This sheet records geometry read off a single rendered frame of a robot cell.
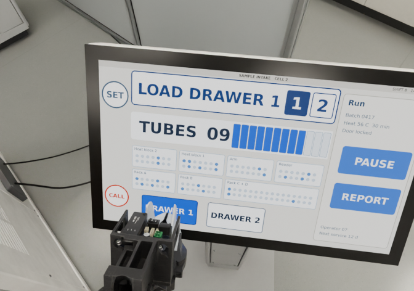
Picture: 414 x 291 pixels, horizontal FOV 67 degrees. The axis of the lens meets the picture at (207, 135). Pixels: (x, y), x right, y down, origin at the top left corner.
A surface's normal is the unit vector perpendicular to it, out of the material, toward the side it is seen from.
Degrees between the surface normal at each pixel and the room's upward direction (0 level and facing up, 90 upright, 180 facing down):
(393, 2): 90
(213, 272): 0
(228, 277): 3
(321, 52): 0
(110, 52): 50
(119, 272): 40
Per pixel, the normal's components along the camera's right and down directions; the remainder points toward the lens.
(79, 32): 0.00, -0.53
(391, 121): -0.09, 0.31
